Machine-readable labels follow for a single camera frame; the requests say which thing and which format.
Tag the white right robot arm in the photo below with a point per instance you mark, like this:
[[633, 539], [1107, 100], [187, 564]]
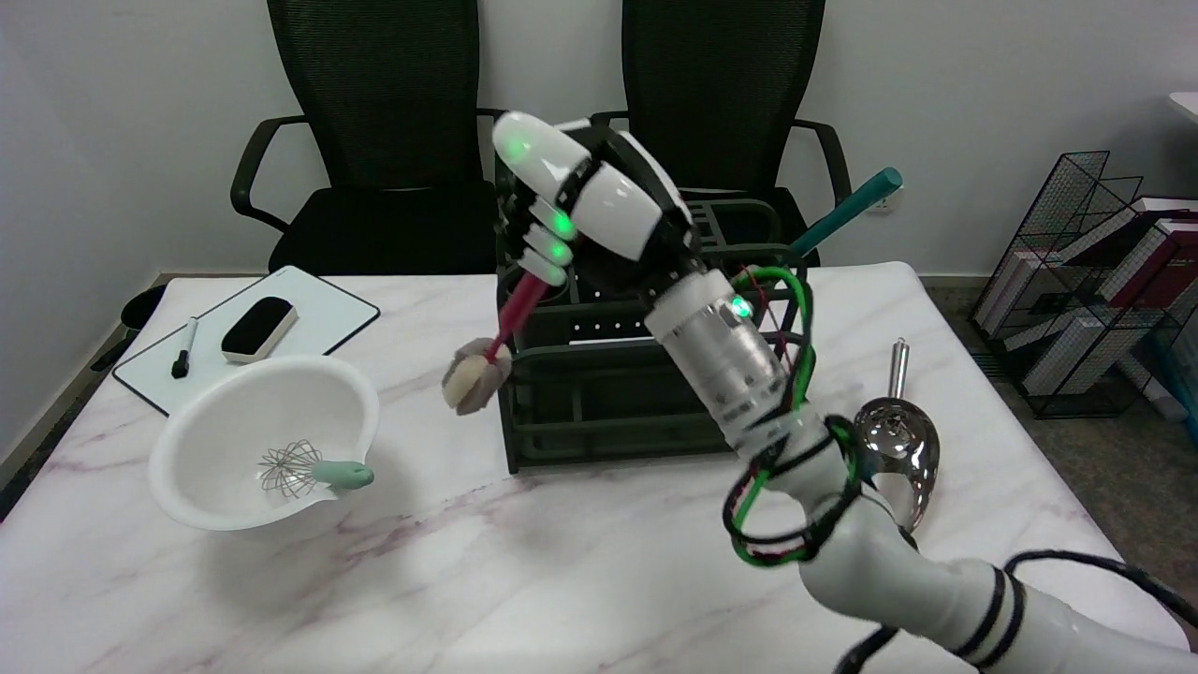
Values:
[[730, 356]]

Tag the black whiteboard marker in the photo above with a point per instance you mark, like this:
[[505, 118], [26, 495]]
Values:
[[184, 351]]

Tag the dark green dish rack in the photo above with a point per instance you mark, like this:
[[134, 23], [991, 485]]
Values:
[[599, 412]]

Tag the white wall outlet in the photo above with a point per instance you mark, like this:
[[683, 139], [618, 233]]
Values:
[[882, 202]]

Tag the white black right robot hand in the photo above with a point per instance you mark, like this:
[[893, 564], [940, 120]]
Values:
[[618, 206]]

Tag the teal sponge bottle brush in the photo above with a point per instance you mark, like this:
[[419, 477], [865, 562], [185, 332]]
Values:
[[842, 211]]

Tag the white paper stack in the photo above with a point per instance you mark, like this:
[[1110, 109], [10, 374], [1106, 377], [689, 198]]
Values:
[[1076, 346]]

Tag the maroon hardcover book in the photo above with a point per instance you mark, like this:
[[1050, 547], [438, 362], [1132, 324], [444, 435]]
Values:
[[1161, 257]]

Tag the black mesh office chair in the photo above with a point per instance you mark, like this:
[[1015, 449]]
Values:
[[721, 75], [374, 75]]

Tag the shiny metal scoop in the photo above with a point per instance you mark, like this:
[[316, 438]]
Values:
[[898, 440]]

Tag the black white whiteboard eraser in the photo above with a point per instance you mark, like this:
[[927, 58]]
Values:
[[257, 328]]

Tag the small white whiteboard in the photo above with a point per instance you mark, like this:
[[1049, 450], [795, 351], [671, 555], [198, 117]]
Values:
[[318, 314]]

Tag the black round floor object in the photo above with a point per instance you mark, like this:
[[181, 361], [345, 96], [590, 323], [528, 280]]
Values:
[[142, 307]]

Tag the pink sponge bottle brush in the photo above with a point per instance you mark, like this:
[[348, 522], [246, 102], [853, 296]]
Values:
[[477, 379]]

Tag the white plastic mixing bowl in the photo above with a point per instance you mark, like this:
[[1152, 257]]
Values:
[[225, 440]]

